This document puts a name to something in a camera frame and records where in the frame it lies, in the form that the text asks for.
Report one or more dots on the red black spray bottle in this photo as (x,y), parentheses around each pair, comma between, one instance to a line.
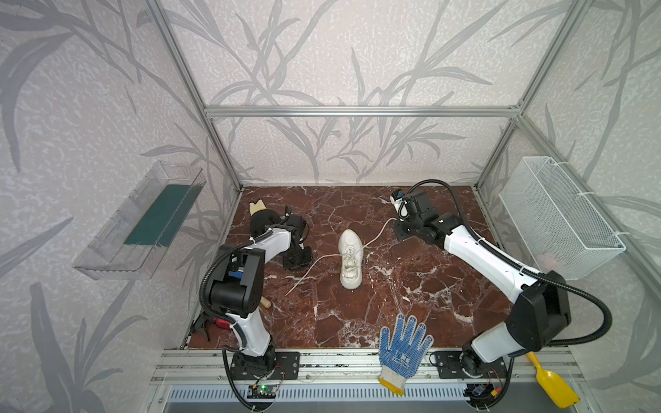
(217,324)

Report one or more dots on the white knit sneaker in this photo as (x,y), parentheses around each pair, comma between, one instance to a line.
(351,251)

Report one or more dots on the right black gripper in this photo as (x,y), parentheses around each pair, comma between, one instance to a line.
(405,230)

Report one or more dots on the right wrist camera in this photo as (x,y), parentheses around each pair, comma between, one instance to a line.
(397,200)

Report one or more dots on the yellow plastic scoop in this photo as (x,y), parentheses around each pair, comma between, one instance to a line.
(554,386)

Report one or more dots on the white wire mesh basket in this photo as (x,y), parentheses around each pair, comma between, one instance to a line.
(552,215)

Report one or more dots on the black work glove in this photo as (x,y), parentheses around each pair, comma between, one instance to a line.
(262,218)

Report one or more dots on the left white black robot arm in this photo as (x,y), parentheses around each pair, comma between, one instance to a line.
(231,290)

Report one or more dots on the left green circuit board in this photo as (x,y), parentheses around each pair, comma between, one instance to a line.
(262,391)

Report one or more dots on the wooden handle blue mallet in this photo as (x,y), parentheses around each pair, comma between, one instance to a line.
(265,302)

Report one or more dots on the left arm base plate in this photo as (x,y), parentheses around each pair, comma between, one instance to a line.
(280,365)

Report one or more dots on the blue dotted work glove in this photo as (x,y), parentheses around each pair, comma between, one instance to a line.
(401,352)

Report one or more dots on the clear plastic wall tray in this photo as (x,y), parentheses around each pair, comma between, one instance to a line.
(138,235)

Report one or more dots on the right circuit board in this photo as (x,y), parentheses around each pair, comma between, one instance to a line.
(480,391)

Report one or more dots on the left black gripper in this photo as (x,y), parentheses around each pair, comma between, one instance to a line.
(296,256)

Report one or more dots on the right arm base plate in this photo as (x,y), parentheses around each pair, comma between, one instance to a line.
(455,364)

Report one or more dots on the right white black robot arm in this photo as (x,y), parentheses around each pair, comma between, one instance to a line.
(541,308)

